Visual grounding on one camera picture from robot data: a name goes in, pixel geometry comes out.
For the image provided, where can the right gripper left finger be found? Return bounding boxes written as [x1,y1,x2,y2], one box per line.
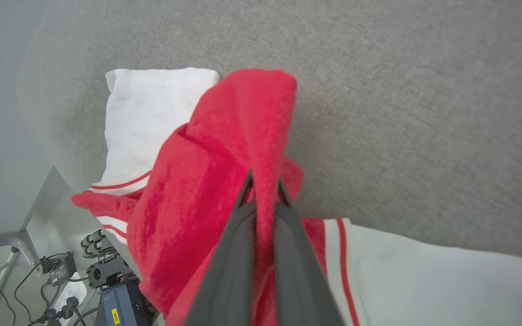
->
[182,170,258,326]

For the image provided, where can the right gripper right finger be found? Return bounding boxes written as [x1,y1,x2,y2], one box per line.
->
[273,178,345,326]

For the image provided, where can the red white basketball jersey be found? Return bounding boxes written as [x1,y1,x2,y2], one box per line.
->
[72,67,522,326]

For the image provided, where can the blue box with yellow label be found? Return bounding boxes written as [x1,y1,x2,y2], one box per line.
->
[96,281,153,326]

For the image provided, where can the black electronic device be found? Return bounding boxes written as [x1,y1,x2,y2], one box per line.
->
[87,254,135,289]

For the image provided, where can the grey cylindrical parts cluster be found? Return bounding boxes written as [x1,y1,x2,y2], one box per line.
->
[81,230,116,259]

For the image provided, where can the white power strip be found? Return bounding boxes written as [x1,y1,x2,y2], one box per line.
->
[50,272,89,326]

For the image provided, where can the black power adapter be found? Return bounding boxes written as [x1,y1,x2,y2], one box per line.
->
[39,253,78,287]

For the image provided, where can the black power plugs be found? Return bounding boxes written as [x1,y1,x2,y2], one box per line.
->
[43,297,76,322]

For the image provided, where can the grey metal side panel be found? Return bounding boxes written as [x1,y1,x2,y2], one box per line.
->
[19,167,141,272]

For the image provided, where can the grey fabric sofa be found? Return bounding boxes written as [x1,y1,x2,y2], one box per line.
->
[18,0,522,272]

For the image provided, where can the grey metal frame leg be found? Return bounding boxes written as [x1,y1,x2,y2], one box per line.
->
[0,231,39,317]

